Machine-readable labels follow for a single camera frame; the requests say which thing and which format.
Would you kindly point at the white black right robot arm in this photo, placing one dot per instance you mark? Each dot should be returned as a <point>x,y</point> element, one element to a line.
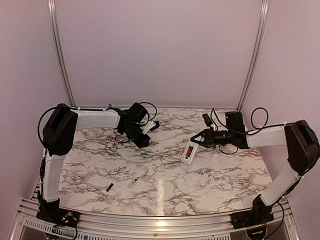
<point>303,148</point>

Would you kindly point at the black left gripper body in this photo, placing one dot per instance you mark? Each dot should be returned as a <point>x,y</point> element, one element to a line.
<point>131,133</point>

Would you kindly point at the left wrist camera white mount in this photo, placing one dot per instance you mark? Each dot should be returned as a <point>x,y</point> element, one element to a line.
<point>150,126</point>

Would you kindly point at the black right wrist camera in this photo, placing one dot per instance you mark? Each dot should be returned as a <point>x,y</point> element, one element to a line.
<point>207,120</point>

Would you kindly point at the dark blue battery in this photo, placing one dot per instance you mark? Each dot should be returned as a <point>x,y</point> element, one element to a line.
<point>109,187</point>

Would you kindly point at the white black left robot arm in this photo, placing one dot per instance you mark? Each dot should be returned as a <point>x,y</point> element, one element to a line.
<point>59,132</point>

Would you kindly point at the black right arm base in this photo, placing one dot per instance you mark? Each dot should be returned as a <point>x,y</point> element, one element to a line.
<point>259,214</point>

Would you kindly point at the white air conditioner remote control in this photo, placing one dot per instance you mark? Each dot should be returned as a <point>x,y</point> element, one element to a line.
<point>190,151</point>

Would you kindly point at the white remote battery cover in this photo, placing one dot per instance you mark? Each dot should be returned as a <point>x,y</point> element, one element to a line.
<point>132,183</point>

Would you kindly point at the aluminium frame post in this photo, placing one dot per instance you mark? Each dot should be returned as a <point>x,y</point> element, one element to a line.
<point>255,53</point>
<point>59,51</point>

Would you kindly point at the right aluminium frame post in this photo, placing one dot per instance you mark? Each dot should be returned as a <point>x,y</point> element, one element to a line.
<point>255,53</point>

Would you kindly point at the left aluminium frame post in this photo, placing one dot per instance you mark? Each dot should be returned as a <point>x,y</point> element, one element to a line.
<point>59,51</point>

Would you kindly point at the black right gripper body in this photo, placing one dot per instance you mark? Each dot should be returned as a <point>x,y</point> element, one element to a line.
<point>214,140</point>

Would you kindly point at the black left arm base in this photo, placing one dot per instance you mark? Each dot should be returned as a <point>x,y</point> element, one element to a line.
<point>52,213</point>

